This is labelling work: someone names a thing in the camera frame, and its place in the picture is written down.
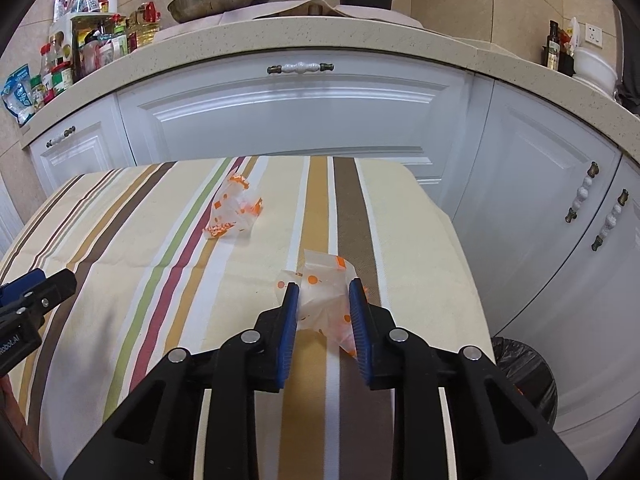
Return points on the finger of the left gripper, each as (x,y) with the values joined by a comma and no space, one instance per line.
(51,292)
(13,291)

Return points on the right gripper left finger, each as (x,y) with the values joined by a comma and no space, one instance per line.
(154,432)

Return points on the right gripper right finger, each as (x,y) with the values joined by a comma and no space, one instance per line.
(454,411)

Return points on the clear orange-print wrapper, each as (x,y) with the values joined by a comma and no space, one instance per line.
(235,208)
(323,300)

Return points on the black trash bin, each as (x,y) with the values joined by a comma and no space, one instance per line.
(529,373)

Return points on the striped tablecloth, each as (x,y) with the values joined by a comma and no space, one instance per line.
(149,281)

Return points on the corner cabinet right door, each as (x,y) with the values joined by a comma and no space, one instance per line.
(585,323)

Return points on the corner cabinet door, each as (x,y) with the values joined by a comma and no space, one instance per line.
(510,221)
(585,323)

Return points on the left small cabinet door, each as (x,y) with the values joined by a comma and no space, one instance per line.
(100,143)

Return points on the blue snack bag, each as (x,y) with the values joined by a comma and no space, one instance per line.
(16,95)

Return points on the white spice rack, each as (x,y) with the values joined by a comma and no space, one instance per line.
(87,41)

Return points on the corner cabinet left door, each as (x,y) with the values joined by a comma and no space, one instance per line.
(510,221)

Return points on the beige countertop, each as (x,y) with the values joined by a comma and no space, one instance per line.
(323,33)

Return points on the yellow cooking oil bottle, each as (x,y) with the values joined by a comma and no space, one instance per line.
(143,25)

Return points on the white drawer front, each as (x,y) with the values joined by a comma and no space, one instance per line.
(371,105)

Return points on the dark hanging cloth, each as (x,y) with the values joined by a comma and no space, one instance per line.
(629,88)

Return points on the white stacked bowls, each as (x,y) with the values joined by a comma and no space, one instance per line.
(594,71)

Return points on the dark oil bottle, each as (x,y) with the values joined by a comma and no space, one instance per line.
(553,47)

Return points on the small cabinet handle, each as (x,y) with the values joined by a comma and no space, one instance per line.
(60,137)

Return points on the right door beaded handle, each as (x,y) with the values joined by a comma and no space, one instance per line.
(610,220)

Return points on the door beaded handle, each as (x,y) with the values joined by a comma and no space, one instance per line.
(610,220)
(582,192)

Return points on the left door beaded handle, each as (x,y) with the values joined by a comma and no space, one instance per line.
(582,192)

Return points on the drawer handle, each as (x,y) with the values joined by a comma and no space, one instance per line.
(299,68)

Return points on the white wall socket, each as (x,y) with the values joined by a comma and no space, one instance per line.
(594,35)

